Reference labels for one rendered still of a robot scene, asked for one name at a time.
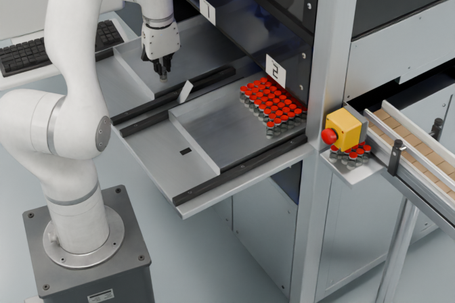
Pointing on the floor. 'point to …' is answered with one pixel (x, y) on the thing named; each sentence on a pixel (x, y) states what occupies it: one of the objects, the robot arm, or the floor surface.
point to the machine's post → (302, 264)
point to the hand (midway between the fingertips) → (162, 65)
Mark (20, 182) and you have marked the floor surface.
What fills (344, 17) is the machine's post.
